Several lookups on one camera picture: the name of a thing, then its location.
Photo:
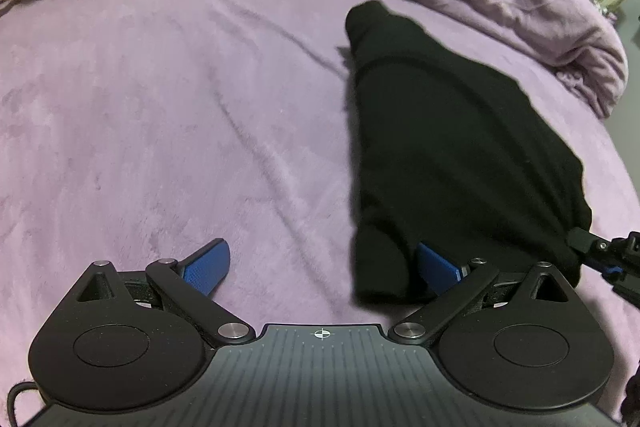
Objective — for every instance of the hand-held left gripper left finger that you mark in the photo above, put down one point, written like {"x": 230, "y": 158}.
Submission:
{"x": 207, "y": 268}

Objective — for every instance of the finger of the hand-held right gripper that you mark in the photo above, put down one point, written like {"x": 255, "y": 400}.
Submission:
{"x": 587, "y": 241}
{"x": 602, "y": 264}

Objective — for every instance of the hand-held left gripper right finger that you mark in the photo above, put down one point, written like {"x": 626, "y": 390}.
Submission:
{"x": 437, "y": 269}

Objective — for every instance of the black garment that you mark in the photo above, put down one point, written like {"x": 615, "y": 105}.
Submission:
{"x": 450, "y": 132}

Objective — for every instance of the dark cloth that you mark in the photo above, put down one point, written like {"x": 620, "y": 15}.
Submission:
{"x": 632, "y": 399}

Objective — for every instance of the purple bed sheet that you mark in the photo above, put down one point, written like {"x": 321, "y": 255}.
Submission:
{"x": 150, "y": 107}

